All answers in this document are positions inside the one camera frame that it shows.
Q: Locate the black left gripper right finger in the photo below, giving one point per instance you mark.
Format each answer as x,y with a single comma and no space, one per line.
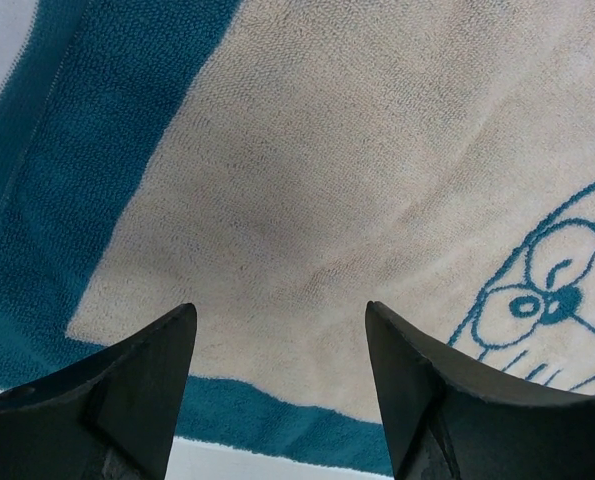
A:
448,416

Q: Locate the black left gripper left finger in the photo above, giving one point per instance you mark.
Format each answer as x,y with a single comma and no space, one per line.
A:
111,415

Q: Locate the blue beige Doraemon towel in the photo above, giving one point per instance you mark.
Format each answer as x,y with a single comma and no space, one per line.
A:
279,164

